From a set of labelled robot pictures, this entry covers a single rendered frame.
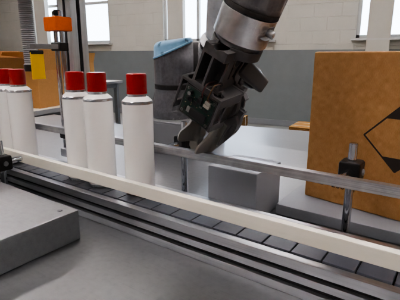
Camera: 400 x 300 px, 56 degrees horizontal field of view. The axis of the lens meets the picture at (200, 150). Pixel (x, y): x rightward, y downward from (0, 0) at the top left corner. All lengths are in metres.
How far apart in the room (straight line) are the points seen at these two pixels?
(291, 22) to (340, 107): 5.53
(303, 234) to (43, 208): 0.40
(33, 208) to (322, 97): 0.52
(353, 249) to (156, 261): 0.27
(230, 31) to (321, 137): 0.31
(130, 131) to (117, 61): 7.05
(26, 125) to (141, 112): 0.36
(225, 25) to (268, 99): 5.82
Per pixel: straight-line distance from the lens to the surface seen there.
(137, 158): 0.64
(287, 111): 6.24
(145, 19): 7.30
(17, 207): 0.67
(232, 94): 0.53
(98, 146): 0.69
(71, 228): 0.63
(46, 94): 2.70
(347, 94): 0.69
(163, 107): 1.13
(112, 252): 0.60
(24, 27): 1.05
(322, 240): 0.47
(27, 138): 0.92
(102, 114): 0.68
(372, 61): 0.68
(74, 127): 0.73
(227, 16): 0.49
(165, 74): 1.13
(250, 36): 0.49
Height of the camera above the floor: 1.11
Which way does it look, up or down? 14 degrees down
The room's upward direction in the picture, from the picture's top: straight up
